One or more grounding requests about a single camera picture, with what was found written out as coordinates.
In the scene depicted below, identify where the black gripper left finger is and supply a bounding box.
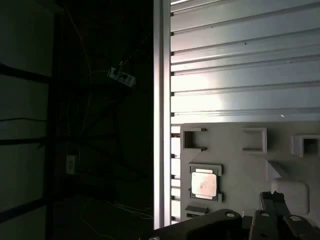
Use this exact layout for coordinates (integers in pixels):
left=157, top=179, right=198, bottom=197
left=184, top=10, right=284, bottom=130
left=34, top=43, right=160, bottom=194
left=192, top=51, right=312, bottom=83
left=143, top=191, right=277, bottom=240

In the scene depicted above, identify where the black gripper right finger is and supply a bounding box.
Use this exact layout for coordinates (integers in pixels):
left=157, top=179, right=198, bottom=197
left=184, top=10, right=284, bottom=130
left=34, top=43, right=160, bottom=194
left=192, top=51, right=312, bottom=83
left=273, top=190, right=320, bottom=240

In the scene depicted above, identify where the silver square CPU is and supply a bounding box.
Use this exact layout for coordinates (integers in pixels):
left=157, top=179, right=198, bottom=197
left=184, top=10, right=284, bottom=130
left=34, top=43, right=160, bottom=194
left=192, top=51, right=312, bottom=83
left=191, top=171, right=218, bottom=200

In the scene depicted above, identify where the grey plastic parts rack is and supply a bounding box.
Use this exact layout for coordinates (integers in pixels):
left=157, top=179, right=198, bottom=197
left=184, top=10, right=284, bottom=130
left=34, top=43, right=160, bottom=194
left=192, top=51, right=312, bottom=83
left=179, top=121, right=320, bottom=230

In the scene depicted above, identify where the grey power strip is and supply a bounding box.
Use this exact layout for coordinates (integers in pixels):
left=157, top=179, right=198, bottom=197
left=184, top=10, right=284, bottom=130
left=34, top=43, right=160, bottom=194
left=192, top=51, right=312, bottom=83
left=107, top=65, right=136, bottom=88

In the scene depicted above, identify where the dark shelf cabinet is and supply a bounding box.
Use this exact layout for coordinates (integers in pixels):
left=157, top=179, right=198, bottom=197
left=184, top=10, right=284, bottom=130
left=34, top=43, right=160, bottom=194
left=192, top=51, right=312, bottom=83
left=0, top=0, right=55, bottom=240

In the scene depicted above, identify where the small white wall box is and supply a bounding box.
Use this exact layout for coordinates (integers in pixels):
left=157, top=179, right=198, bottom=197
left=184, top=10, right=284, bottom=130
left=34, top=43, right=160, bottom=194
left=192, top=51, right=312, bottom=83
left=65, top=154, right=76, bottom=175

